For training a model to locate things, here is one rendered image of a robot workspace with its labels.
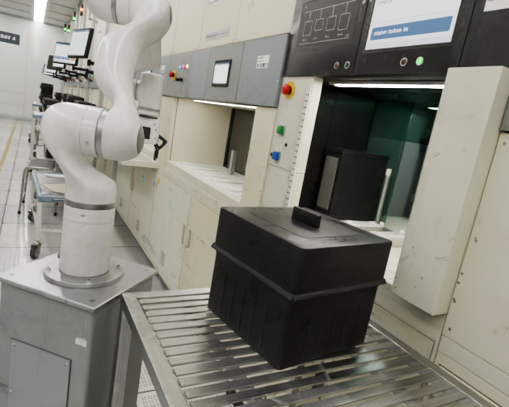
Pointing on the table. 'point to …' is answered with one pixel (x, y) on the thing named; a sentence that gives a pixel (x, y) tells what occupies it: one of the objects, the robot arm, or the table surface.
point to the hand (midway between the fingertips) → (143, 155)
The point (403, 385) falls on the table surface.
